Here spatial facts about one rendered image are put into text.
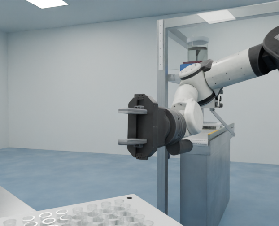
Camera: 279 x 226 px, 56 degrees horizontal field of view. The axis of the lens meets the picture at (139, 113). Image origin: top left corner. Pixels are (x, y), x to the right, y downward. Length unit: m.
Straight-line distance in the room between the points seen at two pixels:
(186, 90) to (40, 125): 6.13
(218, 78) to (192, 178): 1.25
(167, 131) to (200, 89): 0.35
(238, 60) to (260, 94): 4.44
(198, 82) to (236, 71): 0.12
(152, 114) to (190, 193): 1.59
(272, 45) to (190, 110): 0.29
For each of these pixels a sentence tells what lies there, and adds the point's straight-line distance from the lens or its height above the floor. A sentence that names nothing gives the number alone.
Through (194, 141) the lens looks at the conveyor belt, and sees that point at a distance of 1.82.
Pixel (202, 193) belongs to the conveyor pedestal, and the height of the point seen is 0.43.
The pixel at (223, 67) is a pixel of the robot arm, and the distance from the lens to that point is 0.85.
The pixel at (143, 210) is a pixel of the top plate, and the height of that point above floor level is 0.93.
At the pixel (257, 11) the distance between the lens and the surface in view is 1.75.
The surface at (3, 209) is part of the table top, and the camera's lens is 0.60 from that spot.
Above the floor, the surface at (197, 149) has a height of 0.76.
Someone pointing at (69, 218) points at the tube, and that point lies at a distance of 0.31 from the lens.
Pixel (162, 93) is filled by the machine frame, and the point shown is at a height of 1.14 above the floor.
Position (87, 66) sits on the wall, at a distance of 6.10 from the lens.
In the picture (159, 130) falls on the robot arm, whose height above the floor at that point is 1.01.
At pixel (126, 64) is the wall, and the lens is 5.69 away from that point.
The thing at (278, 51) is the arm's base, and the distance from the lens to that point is 0.77.
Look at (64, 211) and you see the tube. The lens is 0.33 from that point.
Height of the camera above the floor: 1.06
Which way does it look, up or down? 2 degrees down
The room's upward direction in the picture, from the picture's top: straight up
